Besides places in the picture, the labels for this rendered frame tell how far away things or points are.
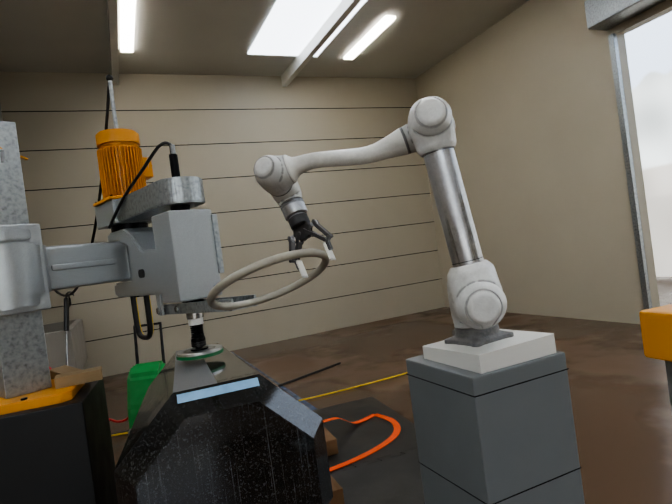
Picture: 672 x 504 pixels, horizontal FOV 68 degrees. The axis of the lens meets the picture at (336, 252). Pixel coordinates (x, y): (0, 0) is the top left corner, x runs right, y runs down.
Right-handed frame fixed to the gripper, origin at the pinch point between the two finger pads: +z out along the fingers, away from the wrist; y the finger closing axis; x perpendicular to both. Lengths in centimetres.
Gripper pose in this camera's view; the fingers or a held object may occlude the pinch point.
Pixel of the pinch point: (317, 266)
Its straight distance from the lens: 177.0
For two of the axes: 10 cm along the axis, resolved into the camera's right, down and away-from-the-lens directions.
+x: -5.6, -0.2, -8.3
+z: 3.8, 8.8, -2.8
